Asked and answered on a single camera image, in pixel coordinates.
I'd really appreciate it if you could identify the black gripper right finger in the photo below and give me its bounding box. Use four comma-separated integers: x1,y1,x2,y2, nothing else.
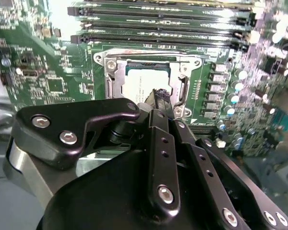
162,91,288,230

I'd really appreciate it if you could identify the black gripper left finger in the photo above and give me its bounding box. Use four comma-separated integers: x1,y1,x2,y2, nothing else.
3,89,181,213

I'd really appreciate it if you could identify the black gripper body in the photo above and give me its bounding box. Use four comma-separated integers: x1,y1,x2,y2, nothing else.
37,149,221,230

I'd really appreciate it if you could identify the metal locking lever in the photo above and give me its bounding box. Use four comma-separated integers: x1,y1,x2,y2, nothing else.
93,47,211,67
174,73,191,108

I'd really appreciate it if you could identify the silver CPU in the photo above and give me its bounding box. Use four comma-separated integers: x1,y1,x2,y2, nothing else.
124,61,177,107

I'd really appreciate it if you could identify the metal socket cover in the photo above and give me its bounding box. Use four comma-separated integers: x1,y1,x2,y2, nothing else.
105,56,192,113

